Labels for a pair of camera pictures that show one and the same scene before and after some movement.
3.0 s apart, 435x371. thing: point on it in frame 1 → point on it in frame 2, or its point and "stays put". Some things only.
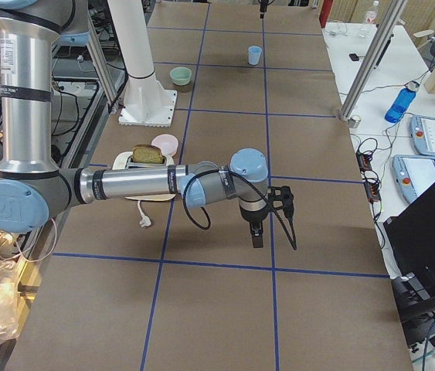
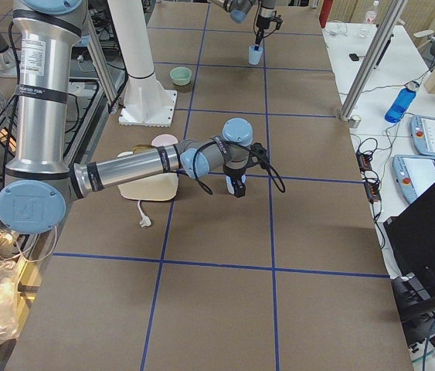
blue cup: [254, 54] stays put
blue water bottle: [401, 102] stays put
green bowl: [180, 76] stays put
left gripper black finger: [263, 8] → [263, 23]
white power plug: [145, 220] stays put
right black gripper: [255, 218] → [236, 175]
